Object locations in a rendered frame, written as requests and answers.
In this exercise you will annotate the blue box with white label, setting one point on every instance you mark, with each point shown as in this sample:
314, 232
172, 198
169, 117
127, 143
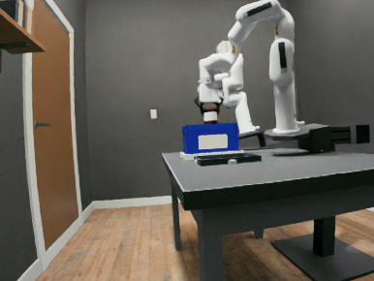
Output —
208, 138

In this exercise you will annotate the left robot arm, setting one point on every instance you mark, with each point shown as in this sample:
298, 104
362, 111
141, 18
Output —
281, 58

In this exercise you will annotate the dark brown bottle with white label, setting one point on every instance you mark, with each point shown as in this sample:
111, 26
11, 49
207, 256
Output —
210, 116

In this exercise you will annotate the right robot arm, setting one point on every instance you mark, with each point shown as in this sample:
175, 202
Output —
233, 80

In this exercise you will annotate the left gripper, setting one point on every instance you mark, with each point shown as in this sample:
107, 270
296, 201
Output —
209, 93

